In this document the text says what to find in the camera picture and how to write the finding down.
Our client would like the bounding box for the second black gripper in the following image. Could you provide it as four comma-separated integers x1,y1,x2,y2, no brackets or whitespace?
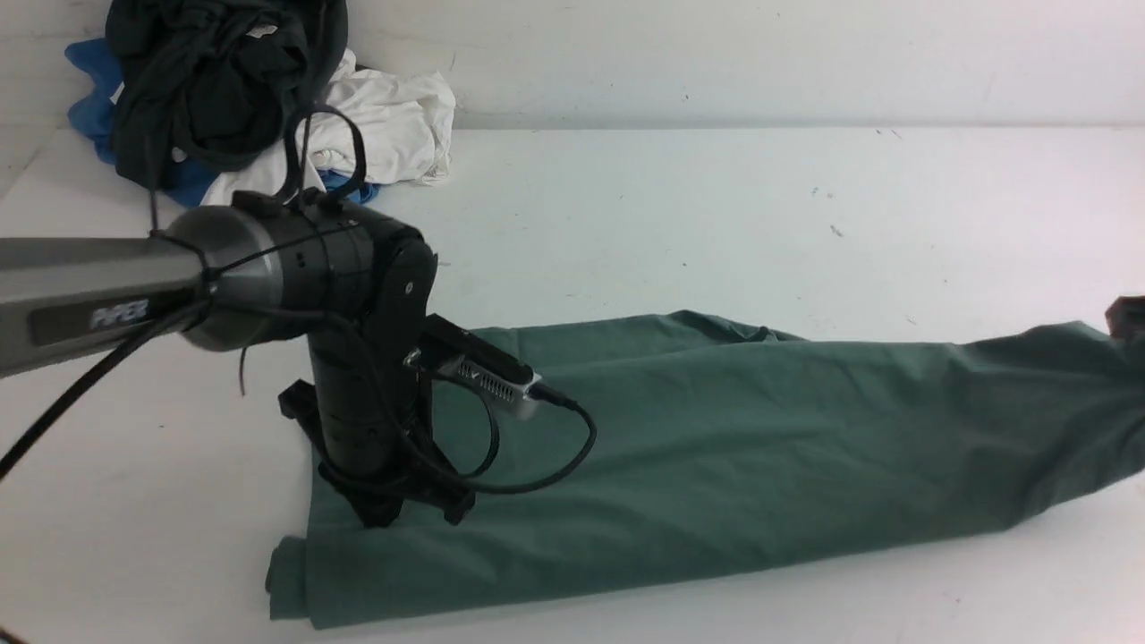
1106,296,1145,339

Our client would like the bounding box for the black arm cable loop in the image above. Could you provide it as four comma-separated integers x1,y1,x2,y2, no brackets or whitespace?
0,103,369,484

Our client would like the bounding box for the blue crumpled garment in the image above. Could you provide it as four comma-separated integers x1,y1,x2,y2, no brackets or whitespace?
64,38,352,209

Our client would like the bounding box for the black camera cable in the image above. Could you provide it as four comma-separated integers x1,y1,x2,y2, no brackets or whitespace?
394,367,598,496

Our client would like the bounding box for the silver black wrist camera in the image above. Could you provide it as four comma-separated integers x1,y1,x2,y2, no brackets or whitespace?
405,314,540,421

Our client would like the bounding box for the green long sleeve shirt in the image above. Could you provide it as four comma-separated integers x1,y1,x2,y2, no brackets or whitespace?
267,311,1144,629

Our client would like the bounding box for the dark green crumpled garment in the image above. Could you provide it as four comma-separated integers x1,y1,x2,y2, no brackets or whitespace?
104,1,349,189

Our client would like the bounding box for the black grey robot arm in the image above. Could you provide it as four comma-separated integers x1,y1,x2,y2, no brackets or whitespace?
3,193,1142,525

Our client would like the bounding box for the white crumpled garment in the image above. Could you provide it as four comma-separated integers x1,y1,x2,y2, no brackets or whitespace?
202,50,456,209

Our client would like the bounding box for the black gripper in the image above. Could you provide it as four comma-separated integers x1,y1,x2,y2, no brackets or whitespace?
278,314,476,529

